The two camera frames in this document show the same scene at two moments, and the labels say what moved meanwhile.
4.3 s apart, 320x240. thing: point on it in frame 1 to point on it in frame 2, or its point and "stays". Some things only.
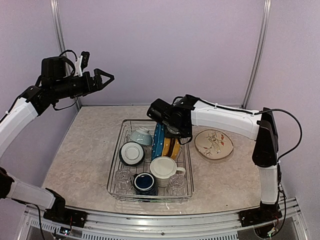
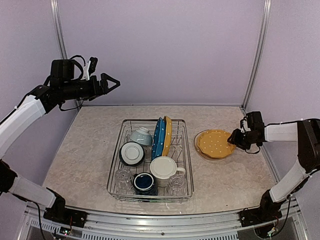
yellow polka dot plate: [176, 148] to [214, 143]
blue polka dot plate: [159, 140] stays
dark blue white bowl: [131, 153] stays
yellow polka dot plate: [166, 146] stays
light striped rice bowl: [142, 135] stays
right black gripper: [187, 133] to [235, 140]
